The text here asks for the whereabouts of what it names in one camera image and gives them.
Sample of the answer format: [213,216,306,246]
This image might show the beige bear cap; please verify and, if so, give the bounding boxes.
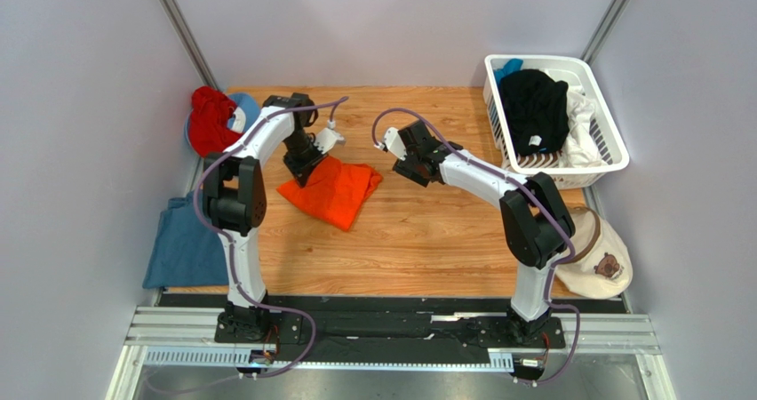
[556,206,633,300]

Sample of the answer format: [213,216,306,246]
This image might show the orange t shirt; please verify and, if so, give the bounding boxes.
[276,156,383,232]

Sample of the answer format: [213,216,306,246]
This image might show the white t shirt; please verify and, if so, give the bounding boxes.
[538,69,605,168]

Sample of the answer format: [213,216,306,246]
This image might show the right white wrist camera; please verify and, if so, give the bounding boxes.
[376,127,407,161]

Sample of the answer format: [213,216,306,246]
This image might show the black t shirt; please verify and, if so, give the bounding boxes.
[498,69,569,156]

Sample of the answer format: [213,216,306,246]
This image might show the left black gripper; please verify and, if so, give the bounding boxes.
[283,131,328,188]

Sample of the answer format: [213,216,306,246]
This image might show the light blue cap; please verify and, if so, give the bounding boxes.
[185,92,262,146]

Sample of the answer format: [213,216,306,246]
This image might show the folded blue t shirt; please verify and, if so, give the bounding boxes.
[142,192,228,289]

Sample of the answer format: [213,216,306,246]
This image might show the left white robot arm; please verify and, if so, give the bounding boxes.
[198,92,328,343]

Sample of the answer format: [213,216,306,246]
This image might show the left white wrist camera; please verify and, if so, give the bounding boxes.
[314,121,346,154]

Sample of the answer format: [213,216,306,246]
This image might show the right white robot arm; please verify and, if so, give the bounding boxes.
[381,121,575,345]

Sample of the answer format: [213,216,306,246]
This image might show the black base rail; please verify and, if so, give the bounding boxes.
[156,292,628,366]

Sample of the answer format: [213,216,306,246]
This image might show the white laundry basket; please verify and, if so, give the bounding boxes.
[482,54,630,189]

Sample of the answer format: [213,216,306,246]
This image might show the red t shirt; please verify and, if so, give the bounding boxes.
[188,86,242,157]

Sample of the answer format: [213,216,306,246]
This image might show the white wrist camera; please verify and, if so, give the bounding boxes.
[314,121,346,154]
[376,127,407,161]

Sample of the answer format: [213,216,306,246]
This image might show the teal blue garment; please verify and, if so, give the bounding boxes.
[493,59,523,84]

